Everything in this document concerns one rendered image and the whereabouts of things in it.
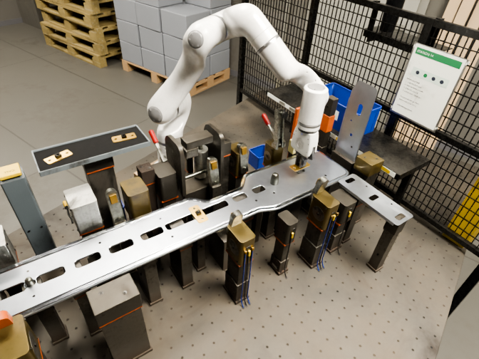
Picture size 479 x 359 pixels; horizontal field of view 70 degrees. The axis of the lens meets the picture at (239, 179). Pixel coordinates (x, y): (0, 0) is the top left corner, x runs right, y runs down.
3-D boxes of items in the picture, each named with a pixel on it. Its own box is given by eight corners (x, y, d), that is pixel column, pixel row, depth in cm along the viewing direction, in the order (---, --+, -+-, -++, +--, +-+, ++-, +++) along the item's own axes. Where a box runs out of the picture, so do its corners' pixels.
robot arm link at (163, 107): (179, 118, 158) (160, 134, 146) (160, 100, 157) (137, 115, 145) (235, 28, 124) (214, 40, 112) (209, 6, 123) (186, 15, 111)
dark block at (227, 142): (219, 220, 160) (220, 144, 133) (211, 211, 164) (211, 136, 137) (228, 216, 162) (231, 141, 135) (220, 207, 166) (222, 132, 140)
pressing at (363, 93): (353, 162, 149) (378, 89, 128) (334, 149, 157) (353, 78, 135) (354, 162, 150) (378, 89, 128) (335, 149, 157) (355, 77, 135)
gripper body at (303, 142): (291, 122, 129) (287, 146, 136) (310, 134, 123) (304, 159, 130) (306, 117, 132) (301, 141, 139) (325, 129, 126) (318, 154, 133)
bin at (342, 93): (351, 139, 158) (359, 115, 150) (306, 112, 177) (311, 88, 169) (374, 130, 166) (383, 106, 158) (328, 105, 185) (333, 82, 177)
